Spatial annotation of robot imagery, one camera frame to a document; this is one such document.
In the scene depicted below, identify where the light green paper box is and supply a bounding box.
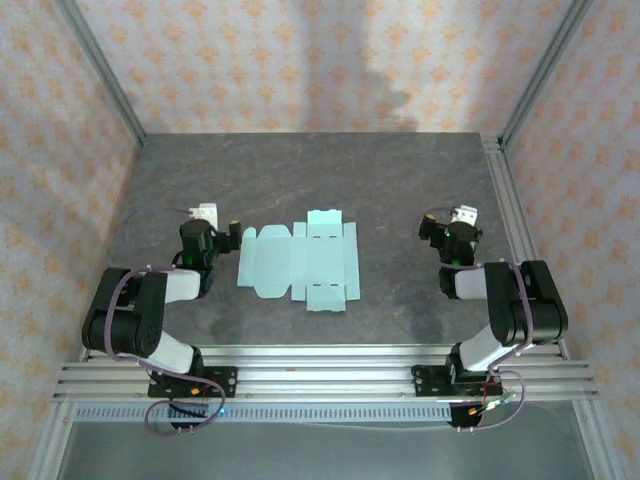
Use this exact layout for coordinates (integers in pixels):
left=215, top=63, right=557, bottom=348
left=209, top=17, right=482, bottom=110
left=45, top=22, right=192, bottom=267
left=234, top=209, right=361, bottom=315

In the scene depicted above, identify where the grey metal panel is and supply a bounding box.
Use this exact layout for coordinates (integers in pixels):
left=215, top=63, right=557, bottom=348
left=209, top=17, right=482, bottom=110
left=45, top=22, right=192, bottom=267
left=54, top=419, right=601, bottom=480

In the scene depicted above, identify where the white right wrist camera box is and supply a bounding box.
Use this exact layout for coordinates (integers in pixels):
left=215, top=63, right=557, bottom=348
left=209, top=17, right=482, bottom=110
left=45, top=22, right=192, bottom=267
left=448, top=204, right=480, bottom=227

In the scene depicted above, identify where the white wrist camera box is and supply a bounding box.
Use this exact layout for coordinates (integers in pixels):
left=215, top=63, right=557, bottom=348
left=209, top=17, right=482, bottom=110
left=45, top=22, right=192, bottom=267
left=448, top=204, right=480, bottom=227
left=188, top=202, right=220, bottom=227

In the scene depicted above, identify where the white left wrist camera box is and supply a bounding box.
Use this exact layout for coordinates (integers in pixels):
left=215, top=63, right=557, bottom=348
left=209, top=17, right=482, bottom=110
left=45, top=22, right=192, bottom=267
left=188, top=202, right=220, bottom=227

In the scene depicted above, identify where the aluminium side rail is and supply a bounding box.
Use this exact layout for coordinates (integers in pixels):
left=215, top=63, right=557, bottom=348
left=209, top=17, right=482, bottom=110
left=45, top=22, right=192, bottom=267
left=481, top=133, right=569, bottom=361

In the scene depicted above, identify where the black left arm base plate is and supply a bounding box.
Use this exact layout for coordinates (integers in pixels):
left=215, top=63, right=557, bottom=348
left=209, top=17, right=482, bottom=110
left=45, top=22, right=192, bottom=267
left=147, top=366, right=239, bottom=400

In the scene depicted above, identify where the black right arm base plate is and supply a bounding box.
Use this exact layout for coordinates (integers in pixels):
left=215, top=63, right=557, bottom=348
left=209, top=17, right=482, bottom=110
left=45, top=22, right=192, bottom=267
left=410, top=364, right=501, bottom=400

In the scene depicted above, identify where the narrow aluminium table edge rail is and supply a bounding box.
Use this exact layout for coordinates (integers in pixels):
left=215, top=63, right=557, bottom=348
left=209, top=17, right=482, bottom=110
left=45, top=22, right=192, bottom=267
left=81, top=344, right=570, bottom=362

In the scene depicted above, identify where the wide aluminium base rail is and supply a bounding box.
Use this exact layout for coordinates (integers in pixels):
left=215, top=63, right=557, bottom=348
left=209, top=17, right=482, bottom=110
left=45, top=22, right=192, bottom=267
left=52, top=362, right=599, bottom=402

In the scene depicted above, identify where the black cable bracket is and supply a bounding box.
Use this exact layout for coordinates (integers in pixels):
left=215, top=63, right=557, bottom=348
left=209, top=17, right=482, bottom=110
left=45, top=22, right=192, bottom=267
left=446, top=399, right=496, bottom=434
left=167, top=401, right=212, bottom=434

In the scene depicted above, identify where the grey slotted cable duct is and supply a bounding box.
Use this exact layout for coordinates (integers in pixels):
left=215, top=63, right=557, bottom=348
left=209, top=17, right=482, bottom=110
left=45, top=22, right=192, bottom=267
left=73, top=403, right=454, bottom=424

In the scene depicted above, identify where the aluminium frame post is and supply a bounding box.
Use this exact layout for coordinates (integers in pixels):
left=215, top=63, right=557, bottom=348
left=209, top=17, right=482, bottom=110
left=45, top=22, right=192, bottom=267
left=53, top=0, right=147, bottom=147
left=498, top=0, right=596, bottom=146

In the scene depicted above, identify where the aluminium frame leg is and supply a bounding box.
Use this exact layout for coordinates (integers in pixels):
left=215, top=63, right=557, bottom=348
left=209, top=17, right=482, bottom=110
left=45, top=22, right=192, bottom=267
left=569, top=399, right=624, bottom=480
left=27, top=399, right=77, bottom=480

